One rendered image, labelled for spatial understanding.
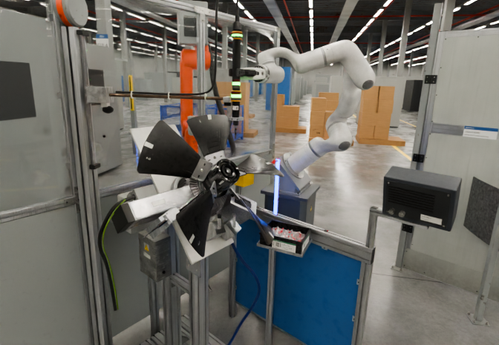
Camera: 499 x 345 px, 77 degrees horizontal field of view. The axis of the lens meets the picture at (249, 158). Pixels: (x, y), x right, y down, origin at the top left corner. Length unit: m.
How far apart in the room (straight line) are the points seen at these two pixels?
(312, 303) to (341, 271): 0.30
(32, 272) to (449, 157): 2.81
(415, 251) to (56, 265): 2.67
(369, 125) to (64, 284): 8.48
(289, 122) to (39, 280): 9.39
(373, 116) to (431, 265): 6.67
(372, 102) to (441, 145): 6.59
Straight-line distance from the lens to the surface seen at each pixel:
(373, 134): 9.55
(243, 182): 1.87
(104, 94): 1.55
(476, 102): 2.83
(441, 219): 1.44
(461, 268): 3.15
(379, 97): 9.38
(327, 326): 1.96
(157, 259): 1.66
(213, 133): 1.50
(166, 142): 1.29
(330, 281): 1.81
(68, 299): 2.07
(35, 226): 1.83
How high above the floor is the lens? 1.59
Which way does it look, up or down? 14 degrees down
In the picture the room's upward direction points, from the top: 2 degrees clockwise
